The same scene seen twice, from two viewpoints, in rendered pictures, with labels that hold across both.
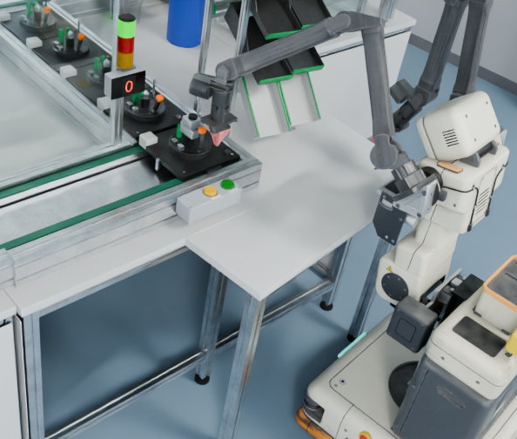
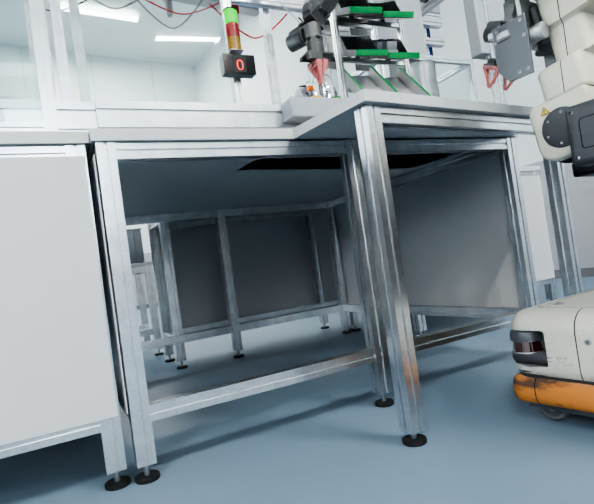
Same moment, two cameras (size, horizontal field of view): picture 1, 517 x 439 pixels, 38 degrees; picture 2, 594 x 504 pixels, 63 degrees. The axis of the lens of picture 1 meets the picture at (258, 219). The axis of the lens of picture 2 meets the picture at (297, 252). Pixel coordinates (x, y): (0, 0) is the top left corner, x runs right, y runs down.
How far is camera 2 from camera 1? 197 cm
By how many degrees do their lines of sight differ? 45
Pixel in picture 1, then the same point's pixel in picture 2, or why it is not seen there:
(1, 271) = (82, 113)
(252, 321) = (371, 151)
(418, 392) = not seen: outside the picture
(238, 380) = (386, 267)
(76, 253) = (169, 124)
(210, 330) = (368, 303)
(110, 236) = (209, 120)
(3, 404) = (81, 290)
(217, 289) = (359, 235)
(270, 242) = not seen: hidden behind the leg
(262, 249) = not seen: hidden behind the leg
